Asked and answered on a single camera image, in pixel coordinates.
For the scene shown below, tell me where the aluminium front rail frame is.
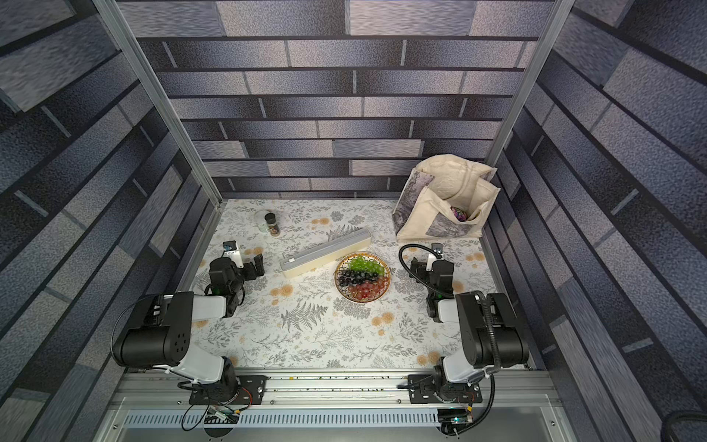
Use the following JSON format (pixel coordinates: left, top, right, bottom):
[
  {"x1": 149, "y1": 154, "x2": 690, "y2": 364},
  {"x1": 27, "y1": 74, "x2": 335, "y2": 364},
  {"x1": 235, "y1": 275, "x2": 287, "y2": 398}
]
[{"x1": 96, "y1": 368, "x2": 576, "y2": 441}]

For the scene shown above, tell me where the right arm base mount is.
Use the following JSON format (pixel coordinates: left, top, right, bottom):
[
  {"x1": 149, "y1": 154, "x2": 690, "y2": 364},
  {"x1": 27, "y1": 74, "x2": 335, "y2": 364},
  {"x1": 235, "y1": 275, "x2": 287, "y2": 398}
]
[{"x1": 398, "y1": 374, "x2": 483, "y2": 404}]

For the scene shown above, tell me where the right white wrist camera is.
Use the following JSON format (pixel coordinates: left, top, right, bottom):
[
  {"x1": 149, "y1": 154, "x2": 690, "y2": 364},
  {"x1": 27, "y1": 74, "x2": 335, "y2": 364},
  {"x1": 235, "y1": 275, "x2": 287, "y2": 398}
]
[{"x1": 425, "y1": 243, "x2": 444, "y2": 272}]

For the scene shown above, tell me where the woven plate of grapes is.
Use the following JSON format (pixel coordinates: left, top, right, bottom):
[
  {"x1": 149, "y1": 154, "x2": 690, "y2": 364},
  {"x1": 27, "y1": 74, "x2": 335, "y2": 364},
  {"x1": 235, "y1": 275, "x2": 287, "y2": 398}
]
[{"x1": 333, "y1": 252, "x2": 391, "y2": 303}]

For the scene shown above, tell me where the grey plastic wrap dispenser box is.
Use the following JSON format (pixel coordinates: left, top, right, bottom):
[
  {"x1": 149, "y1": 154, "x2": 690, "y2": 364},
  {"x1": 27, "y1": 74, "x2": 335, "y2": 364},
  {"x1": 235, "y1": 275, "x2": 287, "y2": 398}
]
[{"x1": 280, "y1": 228, "x2": 372, "y2": 278}]

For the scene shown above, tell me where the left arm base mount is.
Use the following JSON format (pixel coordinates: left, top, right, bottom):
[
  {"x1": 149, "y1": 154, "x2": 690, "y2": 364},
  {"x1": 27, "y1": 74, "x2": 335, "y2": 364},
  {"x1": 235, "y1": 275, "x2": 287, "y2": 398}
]
[{"x1": 189, "y1": 376, "x2": 268, "y2": 406}]

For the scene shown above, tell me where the small dark spice jar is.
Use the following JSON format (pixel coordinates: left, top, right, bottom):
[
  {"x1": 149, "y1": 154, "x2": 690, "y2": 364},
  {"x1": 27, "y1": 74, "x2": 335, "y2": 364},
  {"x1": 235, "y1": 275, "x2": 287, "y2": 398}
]
[{"x1": 264, "y1": 212, "x2": 281, "y2": 237}]

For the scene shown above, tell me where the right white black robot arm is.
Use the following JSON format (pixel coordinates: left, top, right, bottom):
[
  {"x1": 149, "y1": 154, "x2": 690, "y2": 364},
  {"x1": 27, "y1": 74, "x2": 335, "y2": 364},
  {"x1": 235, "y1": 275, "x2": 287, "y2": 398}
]
[{"x1": 420, "y1": 258, "x2": 530, "y2": 403}]

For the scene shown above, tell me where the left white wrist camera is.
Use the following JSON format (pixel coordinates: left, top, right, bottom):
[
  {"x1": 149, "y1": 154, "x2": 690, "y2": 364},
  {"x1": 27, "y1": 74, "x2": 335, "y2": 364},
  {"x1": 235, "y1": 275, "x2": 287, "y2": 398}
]
[{"x1": 222, "y1": 241, "x2": 244, "y2": 269}]

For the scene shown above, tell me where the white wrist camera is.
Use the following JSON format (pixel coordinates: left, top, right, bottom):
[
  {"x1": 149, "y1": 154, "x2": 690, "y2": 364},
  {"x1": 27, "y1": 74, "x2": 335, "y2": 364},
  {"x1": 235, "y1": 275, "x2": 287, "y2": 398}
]
[
  {"x1": 425, "y1": 243, "x2": 444, "y2": 272},
  {"x1": 222, "y1": 241, "x2": 244, "y2": 269}
]

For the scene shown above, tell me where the purple item inside bag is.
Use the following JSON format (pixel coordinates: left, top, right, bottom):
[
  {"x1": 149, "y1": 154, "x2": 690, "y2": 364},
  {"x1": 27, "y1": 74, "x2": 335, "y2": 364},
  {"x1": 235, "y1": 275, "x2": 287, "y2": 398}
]
[{"x1": 450, "y1": 206, "x2": 469, "y2": 222}]

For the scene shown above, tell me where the beige canvas tote bag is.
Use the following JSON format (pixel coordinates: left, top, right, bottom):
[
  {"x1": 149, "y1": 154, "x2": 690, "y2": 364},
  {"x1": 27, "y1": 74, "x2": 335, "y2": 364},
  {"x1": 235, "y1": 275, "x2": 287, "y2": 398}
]
[{"x1": 392, "y1": 155, "x2": 500, "y2": 241}]

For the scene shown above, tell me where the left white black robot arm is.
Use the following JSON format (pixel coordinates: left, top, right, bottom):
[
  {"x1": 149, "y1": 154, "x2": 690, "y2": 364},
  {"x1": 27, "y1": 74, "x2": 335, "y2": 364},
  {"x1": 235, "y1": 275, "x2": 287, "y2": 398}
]
[{"x1": 110, "y1": 250, "x2": 264, "y2": 405}]

